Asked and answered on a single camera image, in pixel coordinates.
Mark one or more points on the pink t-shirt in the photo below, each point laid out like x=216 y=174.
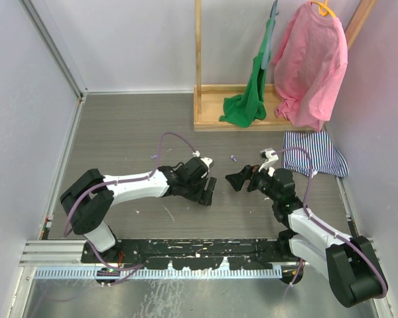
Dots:
x=309 y=67

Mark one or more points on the wooden clothes rack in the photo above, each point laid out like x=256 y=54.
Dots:
x=208 y=99

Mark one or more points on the blue clothes hanger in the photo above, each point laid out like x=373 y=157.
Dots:
x=269 y=33

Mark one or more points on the blue white striped cloth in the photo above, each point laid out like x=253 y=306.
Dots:
x=325 y=158

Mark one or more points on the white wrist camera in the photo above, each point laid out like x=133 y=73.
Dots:
x=269 y=157
x=208 y=162

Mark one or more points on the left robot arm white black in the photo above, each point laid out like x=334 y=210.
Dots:
x=88 y=200

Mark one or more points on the aluminium corner frame profile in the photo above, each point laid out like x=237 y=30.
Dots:
x=43 y=22

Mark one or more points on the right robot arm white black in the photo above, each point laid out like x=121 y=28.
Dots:
x=348 y=263

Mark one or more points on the slotted grey cable duct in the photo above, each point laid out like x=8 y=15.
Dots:
x=99 y=273

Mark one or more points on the orange clothes hanger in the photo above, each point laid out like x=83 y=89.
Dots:
x=323 y=9

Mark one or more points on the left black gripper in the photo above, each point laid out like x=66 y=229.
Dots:
x=203 y=196

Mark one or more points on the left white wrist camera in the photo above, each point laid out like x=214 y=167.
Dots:
x=208 y=162

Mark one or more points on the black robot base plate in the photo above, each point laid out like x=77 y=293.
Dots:
x=198 y=254

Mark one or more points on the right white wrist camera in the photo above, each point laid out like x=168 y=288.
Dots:
x=269 y=157

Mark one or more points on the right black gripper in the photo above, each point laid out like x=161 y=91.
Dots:
x=248 y=172

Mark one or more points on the white earbud charging case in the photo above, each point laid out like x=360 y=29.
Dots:
x=271 y=171

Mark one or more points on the green cloth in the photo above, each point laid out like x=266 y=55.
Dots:
x=242 y=109

